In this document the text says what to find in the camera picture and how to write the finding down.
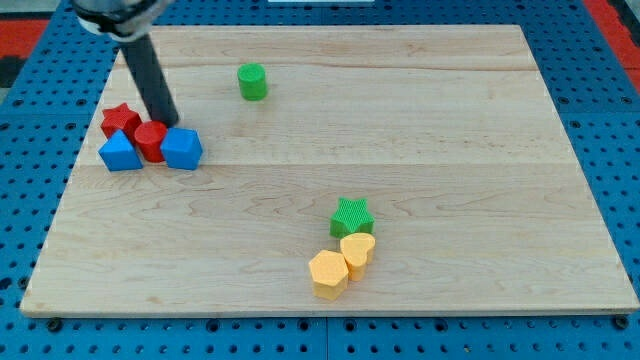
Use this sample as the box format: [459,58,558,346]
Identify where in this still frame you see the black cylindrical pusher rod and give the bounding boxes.
[120,34,179,127]

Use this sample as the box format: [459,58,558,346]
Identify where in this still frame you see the red star block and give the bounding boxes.
[100,103,142,144]

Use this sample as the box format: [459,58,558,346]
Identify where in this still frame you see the green star block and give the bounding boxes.
[329,197,375,238]

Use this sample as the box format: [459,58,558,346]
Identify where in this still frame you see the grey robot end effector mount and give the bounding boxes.
[71,0,173,42]

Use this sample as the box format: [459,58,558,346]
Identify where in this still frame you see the blue triangle block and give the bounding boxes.
[98,130,143,172]

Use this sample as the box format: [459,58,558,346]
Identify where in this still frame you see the yellow heart block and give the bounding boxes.
[340,232,376,281]

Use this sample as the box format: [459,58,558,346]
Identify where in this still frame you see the yellow hexagon block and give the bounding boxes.
[308,250,349,301]

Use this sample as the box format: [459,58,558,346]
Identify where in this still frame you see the light wooden board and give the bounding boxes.
[21,25,639,318]

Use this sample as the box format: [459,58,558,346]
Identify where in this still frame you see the green cylinder block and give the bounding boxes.
[237,63,268,101]

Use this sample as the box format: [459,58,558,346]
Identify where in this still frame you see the blue cube block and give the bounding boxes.
[160,127,203,170]

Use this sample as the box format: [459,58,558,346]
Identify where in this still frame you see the red cylinder block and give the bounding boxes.
[134,121,168,163]

